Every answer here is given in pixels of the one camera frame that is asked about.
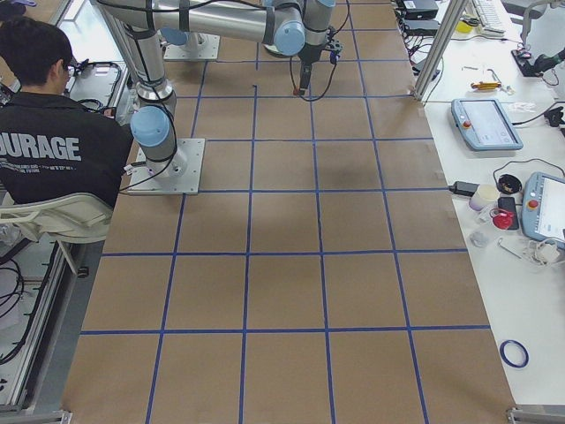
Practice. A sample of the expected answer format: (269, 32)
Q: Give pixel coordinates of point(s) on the teach pendant far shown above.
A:
(484, 125)

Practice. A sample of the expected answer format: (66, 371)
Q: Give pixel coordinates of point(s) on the white cup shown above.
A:
(484, 196)

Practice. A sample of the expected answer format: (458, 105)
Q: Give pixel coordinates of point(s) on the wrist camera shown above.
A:
(334, 49)

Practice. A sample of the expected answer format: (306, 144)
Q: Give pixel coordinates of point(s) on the aluminium frame post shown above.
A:
(449, 20)

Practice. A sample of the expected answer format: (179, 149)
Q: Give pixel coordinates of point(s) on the teach pendant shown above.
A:
(484, 125)
(542, 215)

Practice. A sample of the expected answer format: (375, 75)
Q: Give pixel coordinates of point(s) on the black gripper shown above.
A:
(310, 54)

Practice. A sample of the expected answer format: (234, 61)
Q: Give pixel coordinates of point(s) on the person in black hoodie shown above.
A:
(51, 146)

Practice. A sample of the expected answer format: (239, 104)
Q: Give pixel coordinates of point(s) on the teach pendant near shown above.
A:
(542, 215)

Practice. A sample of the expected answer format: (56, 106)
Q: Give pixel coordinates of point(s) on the blue tape roll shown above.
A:
(514, 354)

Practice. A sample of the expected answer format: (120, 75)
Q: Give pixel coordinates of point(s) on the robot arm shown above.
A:
(152, 125)
(294, 28)

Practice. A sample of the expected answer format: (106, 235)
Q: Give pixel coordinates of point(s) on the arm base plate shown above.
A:
(192, 47)
(181, 175)

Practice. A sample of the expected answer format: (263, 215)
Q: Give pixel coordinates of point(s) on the light green plate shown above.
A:
(272, 50)

